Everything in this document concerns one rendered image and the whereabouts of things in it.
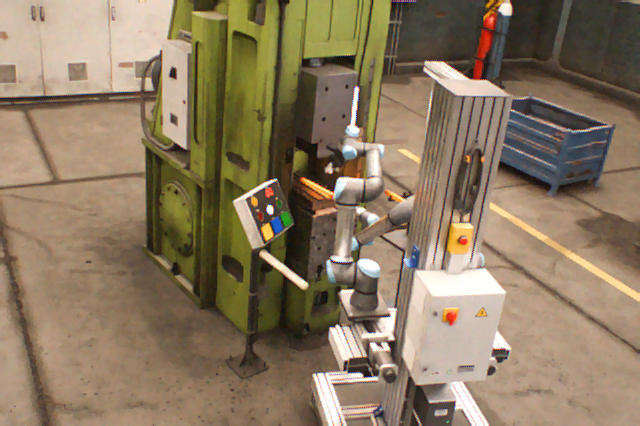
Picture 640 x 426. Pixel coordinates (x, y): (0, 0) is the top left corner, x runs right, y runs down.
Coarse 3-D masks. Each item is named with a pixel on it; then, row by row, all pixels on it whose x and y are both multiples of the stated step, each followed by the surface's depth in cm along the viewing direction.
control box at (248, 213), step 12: (276, 180) 394; (252, 192) 376; (264, 192) 382; (276, 192) 392; (240, 204) 369; (252, 204) 371; (264, 204) 380; (276, 204) 389; (240, 216) 372; (252, 216) 369; (264, 216) 378; (276, 216) 387; (252, 228) 371; (252, 240) 374; (264, 240) 373
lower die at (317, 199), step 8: (304, 176) 456; (296, 184) 444; (304, 184) 444; (320, 184) 447; (312, 192) 434; (320, 192) 432; (312, 200) 426; (320, 200) 427; (328, 200) 431; (312, 208) 425; (320, 208) 430
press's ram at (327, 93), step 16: (336, 64) 418; (304, 80) 398; (320, 80) 390; (336, 80) 397; (352, 80) 405; (304, 96) 401; (320, 96) 395; (336, 96) 402; (352, 96) 410; (304, 112) 404; (320, 112) 399; (336, 112) 407; (352, 112) 415; (304, 128) 407; (320, 128) 404; (336, 128) 412
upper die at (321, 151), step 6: (300, 138) 421; (300, 144) 422; (306, 144) 417; (312, 144) 412; (318, 144) 408; (324, 144) 411; (336, 144) 417; (306, 150) 418; (312, 150) 413; (318, 150) 410; (324, 150) 413; (330, 150) 416; (318, 156) 412; (324, 156) 415
